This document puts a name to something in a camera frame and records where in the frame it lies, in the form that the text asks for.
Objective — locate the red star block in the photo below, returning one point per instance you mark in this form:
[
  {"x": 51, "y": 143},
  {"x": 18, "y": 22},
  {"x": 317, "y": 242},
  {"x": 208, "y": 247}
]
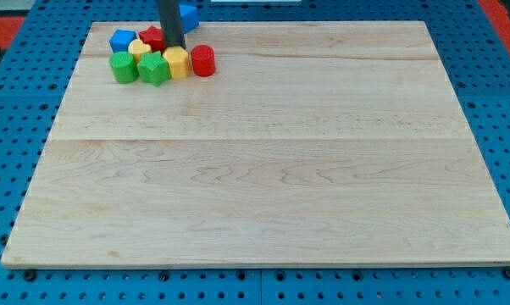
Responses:
[{"x": 154, "y": 37}]

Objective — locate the yellow heart block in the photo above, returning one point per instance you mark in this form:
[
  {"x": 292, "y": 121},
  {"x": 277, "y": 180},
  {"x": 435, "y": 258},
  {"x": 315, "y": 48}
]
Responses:
[{"x": 137, "y": 48}]

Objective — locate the green cylinder block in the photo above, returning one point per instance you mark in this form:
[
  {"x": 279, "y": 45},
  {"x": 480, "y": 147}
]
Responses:
[{"x": 123, "y": 67}]

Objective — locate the blue triangle block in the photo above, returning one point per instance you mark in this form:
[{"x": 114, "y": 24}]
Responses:
[{"x": 189, "y": 17}]

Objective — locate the green star block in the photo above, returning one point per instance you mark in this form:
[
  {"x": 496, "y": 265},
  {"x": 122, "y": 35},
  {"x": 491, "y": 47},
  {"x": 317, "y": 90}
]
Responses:
[{"x": 153, "y": 69}]

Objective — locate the blue cube block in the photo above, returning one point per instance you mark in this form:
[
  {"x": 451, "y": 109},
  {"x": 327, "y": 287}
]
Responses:
[{"x": 121, "y": 39}]

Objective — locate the yellow hexagon block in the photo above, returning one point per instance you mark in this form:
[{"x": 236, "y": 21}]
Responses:
[{"x": 179, "y": 62}]

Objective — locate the red cylinder block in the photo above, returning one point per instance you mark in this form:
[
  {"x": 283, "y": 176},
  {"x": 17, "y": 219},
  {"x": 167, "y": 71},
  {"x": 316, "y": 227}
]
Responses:
[{"x": 203, "y": 60}]

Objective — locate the light wooden board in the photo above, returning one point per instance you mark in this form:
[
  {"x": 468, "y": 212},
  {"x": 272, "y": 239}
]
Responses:
[{"x": 314, "y": 145}]

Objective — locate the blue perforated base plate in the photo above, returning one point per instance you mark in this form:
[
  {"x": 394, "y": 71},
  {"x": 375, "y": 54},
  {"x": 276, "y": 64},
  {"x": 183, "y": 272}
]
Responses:
[{"x": 34, "y": 74}]

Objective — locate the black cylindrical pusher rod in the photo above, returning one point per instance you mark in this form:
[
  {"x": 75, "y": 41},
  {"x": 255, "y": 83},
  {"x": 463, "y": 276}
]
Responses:
[{"x": 171, "y": 24}]

